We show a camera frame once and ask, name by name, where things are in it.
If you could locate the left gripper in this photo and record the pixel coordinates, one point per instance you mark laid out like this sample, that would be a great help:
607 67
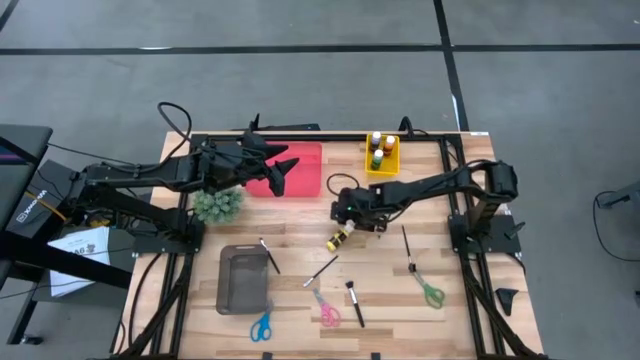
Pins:
230 165

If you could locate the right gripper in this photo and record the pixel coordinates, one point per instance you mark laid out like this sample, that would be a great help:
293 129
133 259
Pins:
365 205

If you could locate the yellow paint bottle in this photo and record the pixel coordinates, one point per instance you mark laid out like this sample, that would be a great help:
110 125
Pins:
337 241

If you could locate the green paint bottle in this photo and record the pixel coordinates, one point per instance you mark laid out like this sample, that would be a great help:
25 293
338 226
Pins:
377 159

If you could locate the orange paint bottle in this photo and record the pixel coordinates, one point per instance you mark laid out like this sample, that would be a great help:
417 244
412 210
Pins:
389 145

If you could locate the thin brush pale tip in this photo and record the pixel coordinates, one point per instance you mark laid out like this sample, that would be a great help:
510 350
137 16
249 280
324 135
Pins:
320 270

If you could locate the large black makeup brush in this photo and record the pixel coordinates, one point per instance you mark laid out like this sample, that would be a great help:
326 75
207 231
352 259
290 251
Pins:
354 302

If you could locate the thin black paintbrush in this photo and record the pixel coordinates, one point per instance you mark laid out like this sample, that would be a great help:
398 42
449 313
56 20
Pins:
270 257

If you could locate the green scissors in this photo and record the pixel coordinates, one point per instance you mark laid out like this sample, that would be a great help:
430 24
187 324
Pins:
433 296

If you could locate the pink scissors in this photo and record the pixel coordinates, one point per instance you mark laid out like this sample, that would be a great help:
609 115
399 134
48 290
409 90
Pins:
327 314

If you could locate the blue scissors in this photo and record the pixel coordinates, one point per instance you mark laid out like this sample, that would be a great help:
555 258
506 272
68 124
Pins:
261 327

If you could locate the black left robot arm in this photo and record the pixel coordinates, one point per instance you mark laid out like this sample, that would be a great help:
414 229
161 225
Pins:
150 172

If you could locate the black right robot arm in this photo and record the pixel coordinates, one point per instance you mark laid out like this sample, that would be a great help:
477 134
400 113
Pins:
430 187

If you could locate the pink translucent plastic bin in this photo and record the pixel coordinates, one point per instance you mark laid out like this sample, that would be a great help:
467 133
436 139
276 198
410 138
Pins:
305 180

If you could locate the black flat bar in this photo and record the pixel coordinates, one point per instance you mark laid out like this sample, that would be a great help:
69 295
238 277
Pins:
295 127

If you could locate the yellow plastic basket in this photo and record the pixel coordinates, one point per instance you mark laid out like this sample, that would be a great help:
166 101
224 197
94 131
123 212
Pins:
392 167

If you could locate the green artificial plant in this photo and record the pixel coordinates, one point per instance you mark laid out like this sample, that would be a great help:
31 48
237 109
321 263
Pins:
217 206

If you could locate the grey translucent plastic bin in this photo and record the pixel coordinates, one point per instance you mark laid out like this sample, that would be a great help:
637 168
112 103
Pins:
242 280

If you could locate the white label sticker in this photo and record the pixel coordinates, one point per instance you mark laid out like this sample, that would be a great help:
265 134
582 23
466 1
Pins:
478 133

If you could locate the small black clamp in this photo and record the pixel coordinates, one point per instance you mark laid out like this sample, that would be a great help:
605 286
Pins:
267 356
376 356

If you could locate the black triangular plastic part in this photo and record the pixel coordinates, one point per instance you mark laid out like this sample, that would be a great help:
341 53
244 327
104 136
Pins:
507 300

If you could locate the white paper sheet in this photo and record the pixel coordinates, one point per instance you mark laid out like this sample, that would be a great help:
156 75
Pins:
80 245

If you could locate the black stand beam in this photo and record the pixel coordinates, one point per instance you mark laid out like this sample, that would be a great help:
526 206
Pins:
60 260

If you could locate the black box with logo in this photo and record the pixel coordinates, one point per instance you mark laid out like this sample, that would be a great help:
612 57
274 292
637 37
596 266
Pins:
40 200

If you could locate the black monitor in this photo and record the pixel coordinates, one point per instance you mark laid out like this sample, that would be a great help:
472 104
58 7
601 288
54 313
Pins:
25 135

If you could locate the grey metal leg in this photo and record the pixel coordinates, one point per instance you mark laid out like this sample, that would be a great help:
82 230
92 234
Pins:
625 195

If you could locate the black metal table frame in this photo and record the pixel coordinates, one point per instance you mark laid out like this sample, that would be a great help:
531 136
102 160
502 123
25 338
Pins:
325 137

